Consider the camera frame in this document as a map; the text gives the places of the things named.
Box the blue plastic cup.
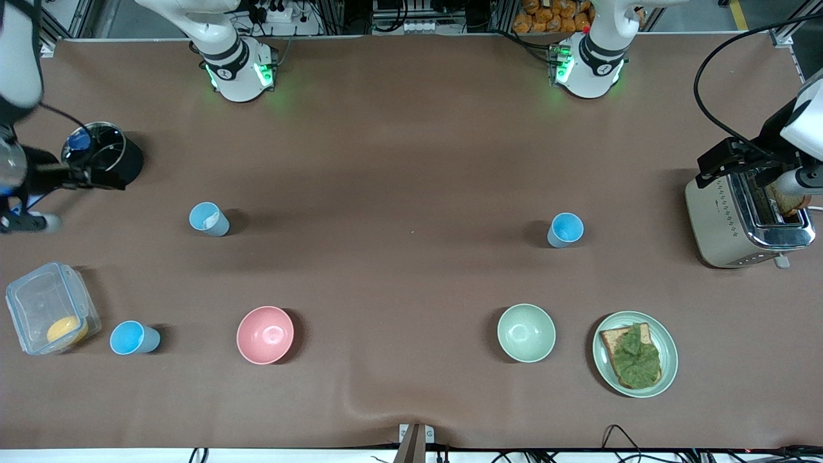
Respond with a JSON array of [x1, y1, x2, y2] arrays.
[[109, 320, 161, 356], [547, 212, 585, 249], [188, 202, 230, 237]]

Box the glass lid blue knob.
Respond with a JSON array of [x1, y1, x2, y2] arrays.
[[61, 122, 126, 174]]

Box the beige chrome toaster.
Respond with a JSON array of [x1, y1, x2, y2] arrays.
[[685, 161, 817, 269]]

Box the brown toast slice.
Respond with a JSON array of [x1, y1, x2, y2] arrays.
[[768, 186, 812, 218]]

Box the clear plastic food container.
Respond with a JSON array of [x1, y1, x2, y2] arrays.
[[5, 261, 102, 356]]

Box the pale green plate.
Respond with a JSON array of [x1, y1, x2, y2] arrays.
[[592, 311, 679, 399]]

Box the brown bread slice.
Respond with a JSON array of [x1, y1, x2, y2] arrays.
[[600, 323, 663, 390]]

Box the green lettuce leaf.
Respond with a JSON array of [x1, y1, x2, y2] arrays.
[[611, 323, 662, 388]]

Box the orange snack bags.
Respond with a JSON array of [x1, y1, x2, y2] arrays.
[[512, 0, 595, 34]]

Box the pink bowl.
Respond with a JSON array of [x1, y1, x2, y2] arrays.
[[236, 306, 295, 365]]

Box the pale green bowl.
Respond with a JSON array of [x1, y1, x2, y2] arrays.
[[497, 304, 557, 364]]

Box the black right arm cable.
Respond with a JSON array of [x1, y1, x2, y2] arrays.
[[37, 103, 97, 143]]

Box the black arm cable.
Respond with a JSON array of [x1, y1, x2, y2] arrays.
[[37, 103, 97, 143], [693, 13, 823, 161]]

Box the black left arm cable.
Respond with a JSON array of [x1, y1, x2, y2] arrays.
[[693, 13, 823, 161]]

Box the aluminium frame profile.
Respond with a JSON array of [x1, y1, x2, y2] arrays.
[[770, 0, 823, 47]]

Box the black looped floor cable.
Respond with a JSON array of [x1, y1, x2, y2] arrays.
[[601, 424, 645, 463]]

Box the metal table bracket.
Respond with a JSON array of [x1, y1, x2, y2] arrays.
[[399, 423, 435, 463]]

